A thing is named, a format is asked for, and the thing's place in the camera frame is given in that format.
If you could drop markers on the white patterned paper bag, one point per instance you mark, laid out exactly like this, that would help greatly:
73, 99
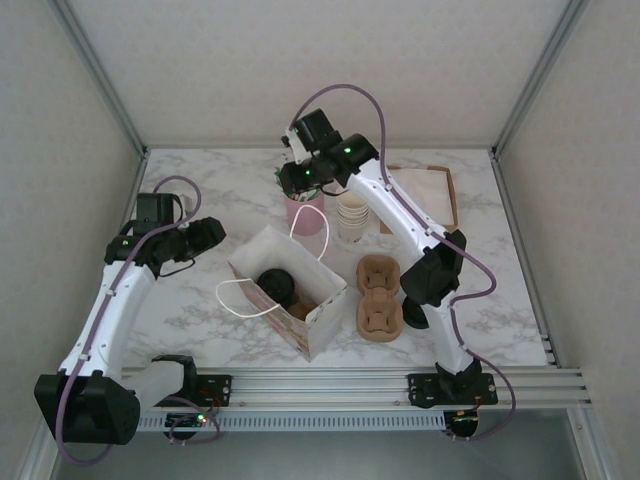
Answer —
285, 250

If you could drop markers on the black plastic cup lid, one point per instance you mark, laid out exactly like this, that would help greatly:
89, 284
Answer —
275, 285
415, 317

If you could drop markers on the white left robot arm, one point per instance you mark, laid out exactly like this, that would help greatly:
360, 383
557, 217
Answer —
110, 310

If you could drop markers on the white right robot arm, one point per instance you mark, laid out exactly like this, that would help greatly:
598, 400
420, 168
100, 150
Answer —
395, 215

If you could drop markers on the green wrapped stirrer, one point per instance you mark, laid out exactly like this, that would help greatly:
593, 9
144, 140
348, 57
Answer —
277, 176

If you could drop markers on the pink cup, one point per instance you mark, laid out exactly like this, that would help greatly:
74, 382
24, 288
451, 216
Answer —
305, 222

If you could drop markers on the white wrapped straw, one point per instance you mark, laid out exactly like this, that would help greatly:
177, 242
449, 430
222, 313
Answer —
291, 146

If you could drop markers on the brown cardboard tray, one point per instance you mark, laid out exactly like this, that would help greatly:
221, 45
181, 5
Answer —
452, 200

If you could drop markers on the small circuit board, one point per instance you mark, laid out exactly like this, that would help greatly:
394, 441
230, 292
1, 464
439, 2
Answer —
187, 420
462, 420

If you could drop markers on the aluminium table side rail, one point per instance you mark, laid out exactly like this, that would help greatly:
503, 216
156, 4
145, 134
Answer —
520, 250
137, 175

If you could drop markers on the black left mount plate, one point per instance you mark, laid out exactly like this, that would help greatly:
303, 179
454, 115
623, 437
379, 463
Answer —
217, 387

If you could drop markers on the black mount plate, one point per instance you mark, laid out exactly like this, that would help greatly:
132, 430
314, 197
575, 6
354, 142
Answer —
425, 390
217, 387

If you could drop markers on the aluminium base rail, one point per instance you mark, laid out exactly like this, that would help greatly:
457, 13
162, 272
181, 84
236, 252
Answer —
320, 387

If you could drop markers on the aluminium frame post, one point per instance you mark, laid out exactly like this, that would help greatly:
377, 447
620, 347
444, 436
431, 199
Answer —
540, 75
100, 75

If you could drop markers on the black right mount plate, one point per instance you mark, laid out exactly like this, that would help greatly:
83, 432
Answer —
425, 390

